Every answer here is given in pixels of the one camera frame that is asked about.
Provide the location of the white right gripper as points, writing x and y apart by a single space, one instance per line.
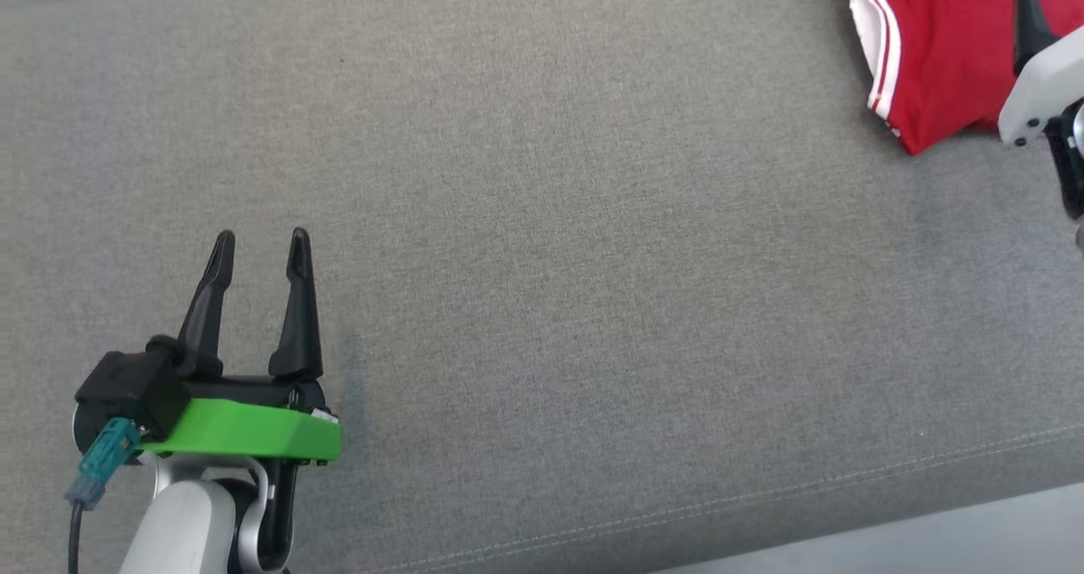
1050 83

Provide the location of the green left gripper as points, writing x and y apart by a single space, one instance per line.
246 430

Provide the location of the red basketball jersey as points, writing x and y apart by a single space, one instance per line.
940 49

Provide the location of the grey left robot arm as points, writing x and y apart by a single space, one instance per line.
182 523

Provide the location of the grey fabric sofa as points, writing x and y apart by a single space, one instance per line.
550 261

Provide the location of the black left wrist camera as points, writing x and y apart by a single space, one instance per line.
131 392

